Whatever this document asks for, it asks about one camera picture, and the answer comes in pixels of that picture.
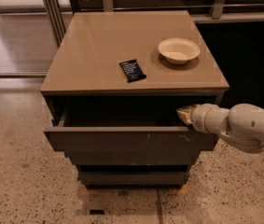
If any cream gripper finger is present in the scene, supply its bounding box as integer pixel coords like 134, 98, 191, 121
176, 107, 190, 124

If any grey top drawer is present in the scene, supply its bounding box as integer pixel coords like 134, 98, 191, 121
45, 103, 217, 153

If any grey drawer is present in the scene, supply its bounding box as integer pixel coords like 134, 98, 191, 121
78, 172, 189, 186
45, 103, 217, 153
65, 150, 200, 165

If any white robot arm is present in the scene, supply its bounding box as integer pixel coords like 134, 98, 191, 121
176, 104, 264, 154

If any grey bottom drawer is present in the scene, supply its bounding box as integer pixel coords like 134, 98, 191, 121
78, 172, 189, 186

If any grey drawer cabinet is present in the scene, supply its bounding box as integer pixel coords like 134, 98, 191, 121
39, 10, 230, 190

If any grey middle drawer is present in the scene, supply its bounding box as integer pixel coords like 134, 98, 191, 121
65, 150, 200, 165

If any white paper bowl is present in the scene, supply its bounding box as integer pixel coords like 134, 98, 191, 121
158, 38, 201, 64

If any dark blue snack bar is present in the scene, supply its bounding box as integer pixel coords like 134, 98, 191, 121
119, 59, 146, 82

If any metal railing frame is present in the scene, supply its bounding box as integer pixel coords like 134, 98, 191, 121
37, 0, 264, 49

